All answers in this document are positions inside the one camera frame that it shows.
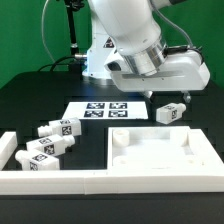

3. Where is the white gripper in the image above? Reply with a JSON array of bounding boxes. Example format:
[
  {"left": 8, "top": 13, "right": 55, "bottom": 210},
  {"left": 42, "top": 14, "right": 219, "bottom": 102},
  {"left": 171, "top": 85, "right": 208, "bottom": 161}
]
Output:
[{"left": 104, "top": 50, "right": 210, "bottom": 103}]

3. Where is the white square tabletop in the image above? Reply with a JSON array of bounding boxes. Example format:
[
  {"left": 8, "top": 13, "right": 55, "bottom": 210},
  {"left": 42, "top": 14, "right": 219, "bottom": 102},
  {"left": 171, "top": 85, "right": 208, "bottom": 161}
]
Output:
[{"left": 107, "top": 126, "right": 224, "bottom": 170}]

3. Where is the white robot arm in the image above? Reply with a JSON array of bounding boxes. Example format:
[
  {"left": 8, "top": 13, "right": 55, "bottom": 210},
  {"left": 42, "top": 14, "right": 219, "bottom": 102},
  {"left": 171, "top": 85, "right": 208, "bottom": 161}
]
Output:
[{"left": 83, "top": 0, "right": 210, "bottom": 100}]

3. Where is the white sheet with tags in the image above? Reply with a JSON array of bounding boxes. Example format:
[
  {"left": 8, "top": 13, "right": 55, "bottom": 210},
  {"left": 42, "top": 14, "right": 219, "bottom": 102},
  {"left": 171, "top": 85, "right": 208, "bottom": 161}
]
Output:
[{"left": 63, "top": 101, "right": 148, "bottom": 120}]

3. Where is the white U-shaped fence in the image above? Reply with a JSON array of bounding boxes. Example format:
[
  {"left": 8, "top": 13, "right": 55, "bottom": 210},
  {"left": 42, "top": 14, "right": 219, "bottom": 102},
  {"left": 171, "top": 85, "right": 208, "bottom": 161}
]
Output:
[{"left": 0, "top": 128, "right": 224, "bottom": 196}]

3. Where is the black cable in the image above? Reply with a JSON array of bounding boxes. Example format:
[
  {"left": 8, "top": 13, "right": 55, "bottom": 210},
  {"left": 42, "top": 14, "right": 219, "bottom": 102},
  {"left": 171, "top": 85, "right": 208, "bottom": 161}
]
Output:
[{"left": 37, "top": 55, "right": 84, "bottom": 73}]

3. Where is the black camera stand pole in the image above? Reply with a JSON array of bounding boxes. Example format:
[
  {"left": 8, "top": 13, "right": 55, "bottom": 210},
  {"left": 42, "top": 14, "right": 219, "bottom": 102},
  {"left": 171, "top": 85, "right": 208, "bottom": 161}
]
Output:
[{"left": 64, "top": 0, "right": 85, "bottom": 55}]

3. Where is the grey cable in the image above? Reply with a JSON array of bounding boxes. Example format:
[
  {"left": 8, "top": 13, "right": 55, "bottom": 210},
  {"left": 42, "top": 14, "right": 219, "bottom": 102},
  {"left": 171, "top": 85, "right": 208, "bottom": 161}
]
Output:
[{"left": 41, "top": 0, "right": 56, "bottom": 64}]

